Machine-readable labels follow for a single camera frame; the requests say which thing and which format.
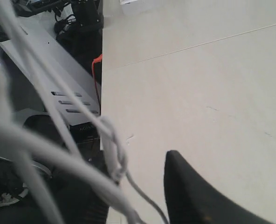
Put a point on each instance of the small white box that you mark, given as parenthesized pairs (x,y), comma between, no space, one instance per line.
(133,7)

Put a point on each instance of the grey sneaker shoe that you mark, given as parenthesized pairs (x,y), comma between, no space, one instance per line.
(7,199)

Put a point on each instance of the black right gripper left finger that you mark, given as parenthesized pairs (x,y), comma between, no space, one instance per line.
(76,200)

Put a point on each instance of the silver perforated metal panel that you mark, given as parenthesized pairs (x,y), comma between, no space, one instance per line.
(68,91)

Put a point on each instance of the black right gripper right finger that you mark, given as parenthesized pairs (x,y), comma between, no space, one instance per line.
(190,199)

